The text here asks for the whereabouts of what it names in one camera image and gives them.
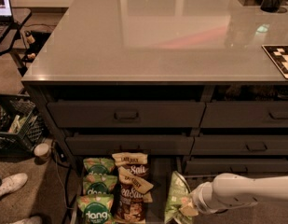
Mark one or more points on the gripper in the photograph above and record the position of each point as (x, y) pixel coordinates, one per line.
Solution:
(201, 197)

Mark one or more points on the green jalapeno chip bag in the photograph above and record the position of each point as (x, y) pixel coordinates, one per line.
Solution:
(177, 195)

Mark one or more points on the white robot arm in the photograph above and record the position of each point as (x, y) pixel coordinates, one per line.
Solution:
(229, 191)

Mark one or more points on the brown sea salt bag front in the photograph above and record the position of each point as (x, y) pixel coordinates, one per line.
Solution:
(134, 192)

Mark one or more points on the brown sea salt bag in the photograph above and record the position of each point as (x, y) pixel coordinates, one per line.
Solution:
(136, 163)
(134, 192)

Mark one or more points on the brown sea salt bag back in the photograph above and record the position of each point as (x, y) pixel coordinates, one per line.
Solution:
(136, 163)

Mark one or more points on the middle right drawer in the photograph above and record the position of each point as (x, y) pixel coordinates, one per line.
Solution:
(241, 145)

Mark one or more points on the open bottom left drawer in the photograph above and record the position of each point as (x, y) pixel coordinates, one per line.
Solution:
(157, 178)

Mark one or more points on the green dang bag front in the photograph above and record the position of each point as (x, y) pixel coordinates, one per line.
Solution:
(96, 208)

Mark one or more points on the green dang bag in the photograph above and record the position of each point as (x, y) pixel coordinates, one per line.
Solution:
(96, 208)
(98, 184)
(99, 166)

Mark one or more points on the green dang bag middle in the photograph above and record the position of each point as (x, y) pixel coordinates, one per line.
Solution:
(98, 184)

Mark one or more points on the top right drawer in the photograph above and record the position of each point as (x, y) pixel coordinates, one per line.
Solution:
(249, 114)

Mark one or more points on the green dang bag back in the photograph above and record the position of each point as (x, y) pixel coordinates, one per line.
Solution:
(99, 166)

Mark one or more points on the middle left drawer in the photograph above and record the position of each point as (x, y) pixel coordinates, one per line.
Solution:
(151, 144)

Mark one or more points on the dark grey drawer cabinet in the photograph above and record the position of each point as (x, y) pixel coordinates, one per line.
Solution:
(202, 51)

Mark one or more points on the top left drawer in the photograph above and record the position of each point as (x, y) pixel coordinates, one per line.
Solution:
(126, 114)

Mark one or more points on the white paper cup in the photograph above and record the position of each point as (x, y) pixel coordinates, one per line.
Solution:
(42, 151)

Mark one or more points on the black white fiducial marker board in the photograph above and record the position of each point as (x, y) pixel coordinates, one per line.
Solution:
(278, 54)

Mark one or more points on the black plastic milk crate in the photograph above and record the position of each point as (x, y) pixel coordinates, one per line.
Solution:
(21, 126)

